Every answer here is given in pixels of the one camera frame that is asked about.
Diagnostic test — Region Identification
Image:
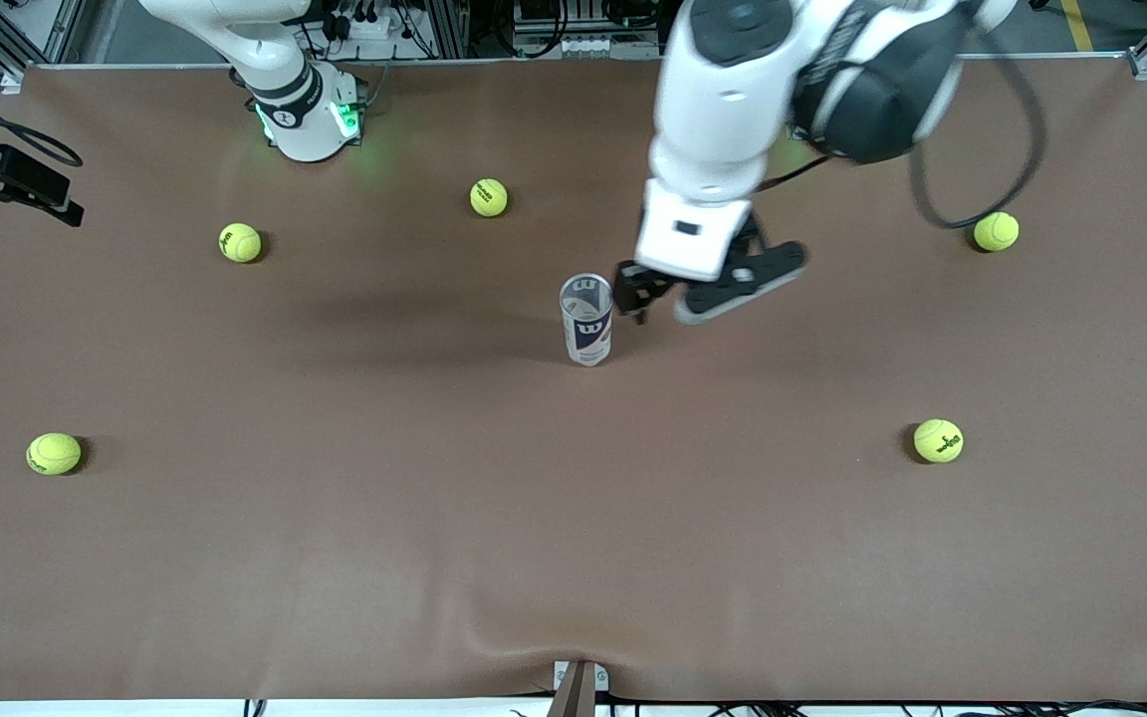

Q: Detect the silver blue tennis ball can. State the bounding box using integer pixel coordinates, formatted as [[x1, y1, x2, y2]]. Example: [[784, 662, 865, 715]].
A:
[[560, 273, 615, 367]]

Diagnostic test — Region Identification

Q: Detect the yellow tennis ball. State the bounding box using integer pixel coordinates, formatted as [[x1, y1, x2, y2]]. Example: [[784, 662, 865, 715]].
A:
[[26, 432, 83, 476], [218, 222, 263, 264], [973, 210, 1021, 253], [469, 177, 510, 218]]

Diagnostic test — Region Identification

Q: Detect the yellow tennis ball Wilson print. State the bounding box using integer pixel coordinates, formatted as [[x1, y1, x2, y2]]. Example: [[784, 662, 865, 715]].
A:
[[913, 418, 965, 464]]

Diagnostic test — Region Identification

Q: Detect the white connector strip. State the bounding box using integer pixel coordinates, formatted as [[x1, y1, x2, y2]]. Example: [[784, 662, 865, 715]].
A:
[[512, 30, 659, 59]]

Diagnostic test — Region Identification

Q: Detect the white power strip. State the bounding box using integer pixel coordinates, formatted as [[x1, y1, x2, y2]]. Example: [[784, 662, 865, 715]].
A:
[[328, 8, 407, 43]]

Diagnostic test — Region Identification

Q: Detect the brown table mat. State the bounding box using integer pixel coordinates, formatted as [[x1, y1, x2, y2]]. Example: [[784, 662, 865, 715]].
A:
[[0, 55, 1147, 703]]

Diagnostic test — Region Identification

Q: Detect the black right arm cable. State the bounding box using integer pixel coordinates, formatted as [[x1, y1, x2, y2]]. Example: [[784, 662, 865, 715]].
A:
[[0, 65, 85, 168]]

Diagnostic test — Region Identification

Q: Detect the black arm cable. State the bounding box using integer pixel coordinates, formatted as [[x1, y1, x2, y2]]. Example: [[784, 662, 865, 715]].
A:
[[0, 65, 85, 168], [758, 30, 1049, 232]]

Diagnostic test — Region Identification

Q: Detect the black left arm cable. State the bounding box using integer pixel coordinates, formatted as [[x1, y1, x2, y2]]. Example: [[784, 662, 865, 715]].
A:
[[758, 30, 1049, 232]]

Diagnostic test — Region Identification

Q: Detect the silver metal bracket plate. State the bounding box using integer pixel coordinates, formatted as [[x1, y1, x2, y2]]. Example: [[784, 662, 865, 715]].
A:
[[552, 659, 610, 693]]

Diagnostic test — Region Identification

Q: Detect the brown post bar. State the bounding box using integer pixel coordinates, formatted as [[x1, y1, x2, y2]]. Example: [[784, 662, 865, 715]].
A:
[[546, 662, 596, 717]]

